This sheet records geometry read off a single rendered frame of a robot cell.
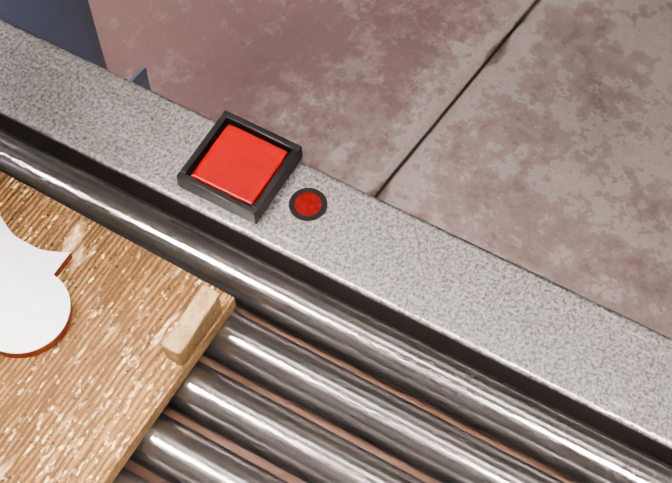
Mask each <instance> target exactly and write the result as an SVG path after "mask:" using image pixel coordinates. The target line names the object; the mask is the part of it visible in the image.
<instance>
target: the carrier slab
mask: <svg viewBox="0 0 672 483"><path fill-rule="evenodd" d="M0 216H1V217H2V219H3V221H4V222H5V224H6V226H7V227H8V228H9V230H10V231H11V232H12V233H13V234H14V235H15V236H16V237H17V238H19V239H21V240H23V241H25V242H26V243H28V244H30V245H32V246H34V247H36V248H38V249H41V250H46V251H53V252H71V255H72V257H73V258H72V259H71V260H70V262H69V263H68V264H67V266H66V267H65V268H64V269H63V271H62V272H61V273H60V275H59V276H58V277H57V278H58V279H59V280H60V281H61V282H62V283H63V284H64V286H65V287H66V289H67V291H68V294H69V296H70V299H71V302H72V319H71V322H70V325H69V328H68V330H67V331H66V333H65V334H64V336H63V337H62V338H61V340H60V341H59V342H58V343H57V344H55V345H54V346H53V347H52V348H50V349H49V350H47V351H45V352H43V353H41V354H39V355H36V356H32V357H28V358H11V357H6V356H3V355H0V483H112V482H113V481H114V479H115V478H116V476H117V475H118V474H119V472H120V471H121V469H122V468H123V466H124V465H125V464H126V462H127V461H128V459H129V458H130V456H131V455H132V454H133V452H134V451H135V449H136V448H137V447H138V445H139V444H140V442H141V441H142V439H143V438H144V437H145V435H146V434H147V432H148V431H149V429H150V428H151V427H152V425H153V424H154V422H155V421H156V419H157V418H158V417H159V415H160V414H161V412H162V411H163V410H164V408H165V407H166V405H167V404H168V402H169V401H170V400H171V398H172V397H173V395H174V394H175V392H176V391H177V390H178V388H179V387H180V385H181V384H182V382H183V381H184V380H185V378H186V377H187V375H188V374H189V373H190V371H191V370H192V368H193V367H194V365H195V364H196V363H197V361H198V360H199V358H200V357H201V355H202V354H203V353H204V351H205V350H206V348H207V347H208V346H209V344H210V343H211V341H212V340H213V338H214V337H215V336H216V334H217V333H218V331H219V330H220V328H221V327H222V326H223V324H224V323H225V321H226V320H227V318H228V317H229V316H230V314H231V313H232V311H233V310H234V309H235V307H236V303H235V298H234V297H232V296H231V295H229V294H227V293H225V292H223V291H221V290H220V289H218V288H216V287H214V286H212V285H210V284H208V283H207V282H205V281H203V280H201V279H199V278H197V277H195V276H194V275H192V274H190V273H188V272H186V271H184V270H182V269H181V268H179V267H177V266H175V265H173V264H171V263H170V262H168V261H166V260H164V259H162V258H160V257H158V256H157V255H155V254H153V253H151V252H149V251H147V250H145V249H144V248H142V247H140V246H138V245H136V244H134V243H133V242H131V241H129V240H127V239H125V238H123V237H121V236H120V235H118V234H116V233H114V232H112V231H110V230H108V229H107V228H105V227H103V226H101V225H99V224H97V223H96V222H94V221H92V220H90V219H88V218H86V217H84V216H83V215H81V214H79V213H77V212H75V211H73V210H71V209H70V208H68V207H66V206H64V205H62V204H60V203H59V202H57V201H55V200H53V199H51V198H49V197H47V196H46V195H44V194H42V193H40V192H38V191H36V190H34V189H33V188H31V187H29V186H27V185H25V184H23V183H22V182H20V181H18V180H16V179H14V178H12V177H10V176H9V175H7V174H5V173H3V172H1V171H0ZM204 285H206V286H208V287H210V288H212V289H213V290H214V291H216V292H217V293H218V294H219V298H220V304H221V306H222V309H221V311H220V313H219V314H218V316H217V317H216V319H215V321H214V322H213V324H212V325H211V327H210V329H209V330H208V332H207V333H206V334H205V335H204V336H203V337H202V339H201V340H200V341H199V342H198V344H197V346H196V347H195V349H194V350H193V352H192V353H191V355H190V356H189V358H188V359H187V360H186V362H185V363H184V364H183V365H182V366H180V365H178V364H176V363H174V362H173V361H171V360H169V359H168V358H167V357H166V356H165V353H164V351H163V349H162V342H163V341H164V339H165V338H166V337H167V336H168V335H169V334H170V333H171V332H172V330H173V329H174V328H175V326H176V325H177V324H178V322H179V321H180V319H181V318H182V316H183V314H184V312H185V311H186V309H187V308H188V306H189V305H190V303H191V302H192V300H193V299H194V298H195V296H196V295H197V293H198V292H199V291H200V289H201V288H202V287H203V286H204Z"/></svg>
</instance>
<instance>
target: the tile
mask: <svg viewBox="0 0 672 483"><path fill-rule="evenodd" d="M72 258H73V257H72V255H71V252H53V251H46V250H41V249H38V248H36V247H34V246H32V245H30V244H28V243H26V242H25V241H23V240H21V239H19V238H17V237H16V236H15V235H14V234H13V233H12V232H11V231H10V230H9V228H8V227H7V226H6V224H5V222H4V221H3V219H2V217H1V216H0V355H3V356H6V357H11V358H28V357H32V356H36V355H39V354H41V353H43V352H45V351H47V350H49V349H50V348H52V347H53V346H54V345H55V344H57V343H58V342H59V341H60V340H61V338H62V337H63V336H64V334H65V333H66V331H67V330H68V328H69V325H70V322H71V319H72V302H71V299H70V296H69V294H68V291H67V289H66V287H65V286H64V284H63V283H62V282H61V281H60V280H59V279H58V278H57V277H58V276H59V275H60V273H61V272H62V271H63V269H64V268H65V267H66V266H67V264H68V263H69V262H70V260H71V259H72Z"/></svg>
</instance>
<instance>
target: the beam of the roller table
mask: <svg viewBox="0 0 672 483"><path fill-rule="evenodd" d="M215 123H216V121H214V120H212V119H210V118H208V117H205V116H203V115H201V114H199V113H197V112H195V111H193V110H191V109H189V108H187V107H184V106H182V105H180V104H178V103H176V102H174V101H172V100H170V99H168V98H166V97H163V96H161V95H159V94H157V93H155V92H153V91H151V90H149V89H147V88H145V87H142V86H140V85H138V84H136V83H134V82H132V81H130V80H128V79H126V78H124V77H122V76H119V75H117V74H115V73H113V72H111V71H109V70H107V69H105V68H103V67H101V66H98V65H96V64H94V63H92V62H90V61H88V60H86V59H84V58H82V57H80V56H77V55H75V54H73V53H71V52H69V51H67V50H65V49H63V48H61V47H59V46H56V45H54V44H52V43H50V42H48V41H46V40H44V39H42V38H40V37H38V36H35V35H33V34H31V33H29V32H27V31H25V30H23V29H21V28H19V27H17V26H14V25H12V24H10V23H8V22H6V21H4V20H2V19H0V128H1V129H3V130H5V131H7V132H9V133H11V134H13V135H15V136H17V137H19V138H21V139H23V140H25V141H27V142H29V143H31V144H33V145H35V146H37V147H39V148H41V149H43V150H45V151H47V152H49V153H51V154H53V155H55V156H57V157H59V158H60V159H62V160H64V161H66V162H68V163H70V164H72V165H74V166H76V167H78V168H80V169H82V170H84V171H86V172H88V173H90V174H92V175H94V176H96V177H98V178H100V179H102V180H104V181H106V182H108V183H110V184H112V185H114V186H116V187H118V188H120V189H122V190H124V191H126V192H128V193H130V194H132V195H134V196H136V197H138V198H140V199H142V200H144V201H146V202H148V203H150V204H152V205H154V206H156V207H158V208H160V209H162V210H164V211H166V212H168V213H170V214H172V215H174V216H176V217H178V218H180V219H182V220H184V221H186V222H187V223H189V224H191V225H193V226H195V227H197V228H199V229H201V230H203V231H205V232H207V233H209V234H211V235H213V236H215V237H217V238H219V239H221V240H223V241H225V242H227V243H229V244H231V245H233V246H235V247H237V248H239V249H241V250H243V251H245V252H247V253H249V254H251V255H253V256H255V257H257V258H259V259H261V260H263V261H265V262H267V263H269V264H271V265H273V266H275V267H277V268H279V269H281V270H283V271H285V272H287V273H289V274H291V275H293V276H295V277H297V278H299V279H301V280H303V281H305V282H307V283H309V284H311V285H313V286H314V287H316V288H318V289H320V290H322V291H324V292H326V293H328V294H330V295H332V296H334V297H336V298H338V299H340V300H342V301H344V302H346V303H348V304H350V305H352V306H354V307H356V308H358V309H360V310H362V311H364V312H366V313H368V314H370V315H372V316H374V317H376V318H378V319H380V320H382V321H384V322H386V323H388V324H390V325H392V326H394V327H396V328H398V329H400V330H402V331H404V332H406V333H408V334H410V335H412V336H414V337H416V338H418V339H420V340H422V341H424V342H426V343H428V344H430V345H432V346H434V347H436V348H438V349H439V350H441V351H443V352H445V353H447V354H449V355H451V356H453V357H455V358H457V359H459V360H461V361H463V362H465V363H467V364H469V365H471V366H473V367H475V368H477V369H479V370H481V371H483V372H485V373H487V374H489V375H491V376H493V377H495V378H497V379H499V380H501V381H503V382H505V383H507V384H509V385H511V386H513V387H515V388H517V389H519V390H521V391H523V392H525V393H527V394H529V395H531V396H533V397H535V398H537V399H539V400H541V401H543V402H545V403H547V404H549V405H551V406H553V407H555V408H557V409H559V410H561V411H563V412H565V413H566V414H568V415H570V416H572V417H574V418H576V419H578V420H580V421H582V422H584V423H586V424H588V425H590V426H592V427H594V428H596V429H598V430H600V431H602V432H604V433H606V434H608V435H610V436H612V437H614V438H616V439H618V440H620V441H622V442H624V443H626V444H628V445H630V446H632V447H634V448H636V449H638V450H640V451H642V452H644V453H646V454H648V455H650V456H652V457H654V458H656V459H658V460H660V461H662V462H664V463H666V464H668V465H670V466H672V339H671V338H669V337H667V336H665V335H663V334H661V333H659V332H657V331H655V330H652V329H650V328H648V327H646V326H644V325H642V324H640V323H638V322H636V321H634V320H631V319H629V318H627V317H625V316H623V315H621V314H619V313H617V312H615V311H613V310H610V309H608V308H606V307H604V306H602V305H600V304H598V303H596V302H594V301H592V300H589V299H587V298H585V297H583V296H581V295H579V294H577V293H575V292H573V291H571V290H568V289H566V288H564V287H562V286H560V285H558V284H556V283H554V282H552V281H550V280H547V279H545V278H543V277H541V276H539V275H537V274H535V273H533V272H531V271H529V270H527V269H524V268H522V267H520V266H518V265H516V264H514V263H512V262H510V261H508V260H506V259H503V258H501V257H499V256H497V255H495V254H493V253H491V252H489V251H487V250H485V249H482V248H480V247H478V246H476V245H474V244H472V243H470V242H468V241H466V240H464V239H461V238H459V237H457V236H455V235H453V234H451V233H449V232H447V231H445V230H443V229H440V228H438V227H436V226H434V225H432V224H430V223H428V222H426V221H424V220H422V219H419V218H417V217H415V216H413V215H411V214H409V213H407V212H405V211H403V210H401V209H399V208H396V207H394V206H392V205H390V204H388V203H386V202H384V201H382V200H380V199H378V198H375V197H373V196H371V195H369V194H367V193H365V192H363V191H361V190H359V189H357V188H354V187H352V186H350V185H348V184H346V183H344V182H342V181H340V180H338V179H336V178H333V177H331V176H329V175H327V174H325V173H323V172H321V171H319V170H317V169H315V168H312V167H310V166H308V165H306V164H304V163H302V162H300V161H299V163H298V164H297V166H296V167H295V169H294V170H293V172H292V173H291V175H290V176H289V178H288V179H287V180H286V182H285V183H284V185H283V186H282V188H281V189H280V191H279V192H278V193H277V195H276V196H275V198H274V199H273V201H272V202H271V204H270V205H269V207H268V208H267V209H266V211H265V212H264V214H263V215H262V217H261V218H260V219H259V221H258V222H257V224H254V223H252V222H249V221H247V220H245V219H243V218H241V217H239V216H237V215H235V214H233V213H231V212H229V211H227V210H225V209H223V208H221V207H219V206H217V205H215V204H213V203H211V202H209V201H207V200H205V199H203V198H201V197H199V196H197V195H195V194H193V193H191V192H189V191H187V190H185V189H183V188H181V187H179V186H178V182H177V177H176V176H177V174H178V173H179V172H180V170H181V169H182V167H183V166H184V165H185V163H186V162H187V161H188V159H189V158H190V157H191V155H192V154H193V153H194V151H195V150H196V149H197V147H198V146H199V144H200V143H201V142H202V140H203V139H204V138H205V136H206V135H207V134H208V132H209V131H210V130H211V128H212V127H213V126H214V124H215ZM302 188H314V189H317V190H319V191H321V192H322V193H323V194H324V195H325V197H326V199H327V210H326V212H325V213H324V214H323V216H321V217H320V218H318V219H316V220H313V221H302V220H299V219H297V218H296V217H294V216H293V215H292V213H291V212H290V210H289V200H290V198H291V196H292V195H293V194H294V193H295V192H296V191H298V190H299V189H302Z"/></svg>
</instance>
